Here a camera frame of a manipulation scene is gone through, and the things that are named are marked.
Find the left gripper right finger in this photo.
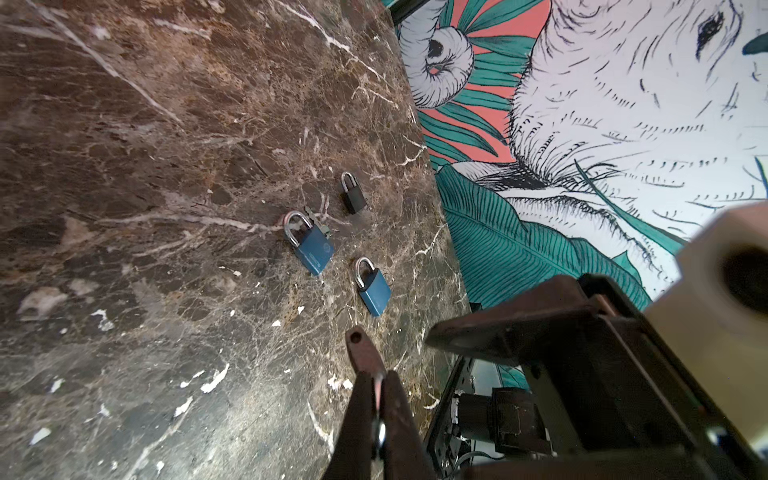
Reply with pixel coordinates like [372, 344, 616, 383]
[380, 370, 435, 480]

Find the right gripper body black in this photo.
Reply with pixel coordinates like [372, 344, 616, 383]
[426, 274, 767, 479]

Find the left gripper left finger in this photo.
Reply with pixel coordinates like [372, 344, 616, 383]
[322, 373, 375, 480]

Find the blue padlock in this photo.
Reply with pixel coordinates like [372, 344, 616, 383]
[354, 257, 391, 317]
[283, 210, 335, 276]

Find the silver key of grey padlock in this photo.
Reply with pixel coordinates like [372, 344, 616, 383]
[345, 326, 386, 417]

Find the small black padlock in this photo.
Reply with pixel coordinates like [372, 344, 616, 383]
[340, 171, 367, 215]

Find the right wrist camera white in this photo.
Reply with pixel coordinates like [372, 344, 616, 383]
[645, 201, 767, 451]

